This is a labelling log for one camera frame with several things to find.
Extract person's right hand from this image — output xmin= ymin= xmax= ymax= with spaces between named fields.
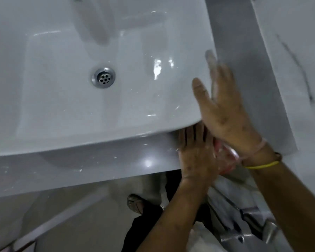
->
xmin=191 ymin=50 xmax=265 ymax=158

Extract pink thread wristband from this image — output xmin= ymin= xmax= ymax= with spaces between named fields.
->
xmin=238 ymin=138 xmax=267 ymax=161

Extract black trousers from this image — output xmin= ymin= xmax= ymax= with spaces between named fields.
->
xmin=121 ymin=170 xmax=213 ymax=252

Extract chrome sink drain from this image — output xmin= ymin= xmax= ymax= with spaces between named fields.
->
xmin=91 ymin=67 xmax=116 ymax=89

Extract yellow rubber wristband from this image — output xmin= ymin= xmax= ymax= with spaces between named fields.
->
xmin=245 ymin=160 xmax=282 ymax=170

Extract person's right forearm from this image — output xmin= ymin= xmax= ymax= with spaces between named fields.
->
xmin=241 ymin=145 xmax=315 ymax=252

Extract chrome angle valve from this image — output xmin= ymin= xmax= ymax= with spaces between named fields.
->
xmin=240 ymin=208 xmax=279 ymax=244

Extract person's left forearm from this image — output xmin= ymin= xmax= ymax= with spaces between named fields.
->
xmin=136 ymin=177 xmax=213 ymax=252

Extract braided metal water hose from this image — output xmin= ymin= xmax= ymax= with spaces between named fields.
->
xmin=209 ymin=186 xmax=244 ymax=214

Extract white ceramic sink basin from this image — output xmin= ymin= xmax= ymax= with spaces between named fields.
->
xmin=0 ymin=0 xmax=217 ymax=157

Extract person's left hand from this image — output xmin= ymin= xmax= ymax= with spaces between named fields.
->
xmin=177 ymin=122 xmax=219 ymax=182

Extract person's sandalled foot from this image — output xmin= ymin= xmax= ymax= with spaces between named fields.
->
xmin=127 ymin=194 xmax=149 ymax=215

